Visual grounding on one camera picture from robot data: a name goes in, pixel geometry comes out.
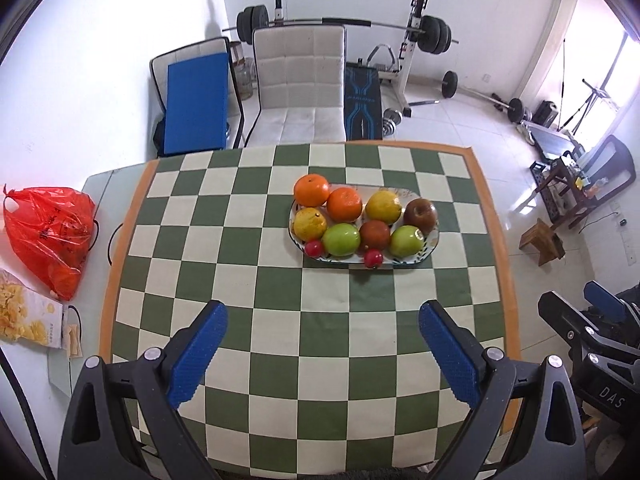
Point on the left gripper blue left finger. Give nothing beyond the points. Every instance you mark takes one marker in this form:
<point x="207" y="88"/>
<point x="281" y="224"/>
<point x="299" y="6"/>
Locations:
<point x="190" y="350"/>

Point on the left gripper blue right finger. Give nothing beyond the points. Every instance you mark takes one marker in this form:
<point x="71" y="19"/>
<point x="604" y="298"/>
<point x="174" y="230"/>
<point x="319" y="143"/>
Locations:
<point x="456" y="351"/>

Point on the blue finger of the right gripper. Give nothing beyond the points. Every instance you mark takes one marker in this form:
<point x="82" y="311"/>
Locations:
<point x="570" y="324"/>
<point x="609" y="306"/>

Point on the small green apple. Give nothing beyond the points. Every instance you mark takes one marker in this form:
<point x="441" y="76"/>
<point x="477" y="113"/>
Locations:
<point x="406" y="241"/>

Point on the red tomato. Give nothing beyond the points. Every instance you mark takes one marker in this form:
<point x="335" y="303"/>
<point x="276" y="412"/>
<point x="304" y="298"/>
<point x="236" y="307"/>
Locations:
<point x="314" y="249"/>
<point x="373" y="258"/>

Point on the dark orange fruit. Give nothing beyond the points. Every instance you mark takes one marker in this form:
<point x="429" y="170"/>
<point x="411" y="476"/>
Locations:
<point x="374" y="234"/>

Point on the brown red apple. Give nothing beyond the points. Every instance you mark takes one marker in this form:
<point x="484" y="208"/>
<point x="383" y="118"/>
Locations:
<point x="422" y="214"/>

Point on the large green apple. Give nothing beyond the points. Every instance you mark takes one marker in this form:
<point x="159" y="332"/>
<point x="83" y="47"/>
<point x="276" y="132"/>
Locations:
<point x="341" y="240"/>

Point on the yellow lemon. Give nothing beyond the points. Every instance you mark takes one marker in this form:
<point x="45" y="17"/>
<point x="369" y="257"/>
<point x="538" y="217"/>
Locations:
<point x="384" y="206"/>

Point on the small yellow orange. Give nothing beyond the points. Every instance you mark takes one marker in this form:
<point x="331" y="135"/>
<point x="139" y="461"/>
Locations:
<point x="309" y="224"/>

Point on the small orange mandarin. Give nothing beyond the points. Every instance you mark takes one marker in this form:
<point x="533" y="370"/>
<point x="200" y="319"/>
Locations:
<point x="344" y="205"/>

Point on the large orange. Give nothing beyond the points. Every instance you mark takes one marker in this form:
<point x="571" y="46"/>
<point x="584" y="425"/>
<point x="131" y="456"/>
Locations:
<point x="311" y="190"/>

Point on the small wooden stool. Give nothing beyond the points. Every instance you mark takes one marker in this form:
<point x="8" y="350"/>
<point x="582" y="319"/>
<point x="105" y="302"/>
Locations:
<point x="546" y="242"/>

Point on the green checkered tablecloth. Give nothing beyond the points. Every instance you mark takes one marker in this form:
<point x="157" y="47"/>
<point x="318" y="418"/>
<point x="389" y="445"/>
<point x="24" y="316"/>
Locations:
<point x="323" y="367"/>

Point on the floral oval plate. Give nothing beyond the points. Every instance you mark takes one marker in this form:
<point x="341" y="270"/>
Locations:
<point x="365" y="191"/>

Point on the snack box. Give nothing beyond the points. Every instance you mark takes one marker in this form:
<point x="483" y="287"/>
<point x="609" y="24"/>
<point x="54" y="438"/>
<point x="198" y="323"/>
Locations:
<point x="26" y="314"/>

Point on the red plastic bag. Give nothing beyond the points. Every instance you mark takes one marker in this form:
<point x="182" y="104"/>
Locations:
<point x="50" y="229"/>

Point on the floor barbell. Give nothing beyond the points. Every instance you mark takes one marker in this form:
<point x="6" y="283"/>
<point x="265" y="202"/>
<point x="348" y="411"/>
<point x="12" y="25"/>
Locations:
<point x="514" y="109"/>

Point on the black blue exercise board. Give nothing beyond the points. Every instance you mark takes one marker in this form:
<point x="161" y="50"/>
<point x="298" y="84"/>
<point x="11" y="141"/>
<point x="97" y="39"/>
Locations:
<point x="362" y="103"/>

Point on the blue folded mat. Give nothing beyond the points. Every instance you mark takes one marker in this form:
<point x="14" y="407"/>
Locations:
<point x="197" y="105"/>

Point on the white weight rack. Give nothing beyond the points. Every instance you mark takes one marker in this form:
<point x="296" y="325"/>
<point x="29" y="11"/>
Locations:
<point x="424" y="33"/>

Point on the white padded chair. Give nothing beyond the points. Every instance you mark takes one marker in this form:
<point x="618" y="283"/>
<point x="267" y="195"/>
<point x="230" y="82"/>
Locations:
<point x="300" y="73"/>

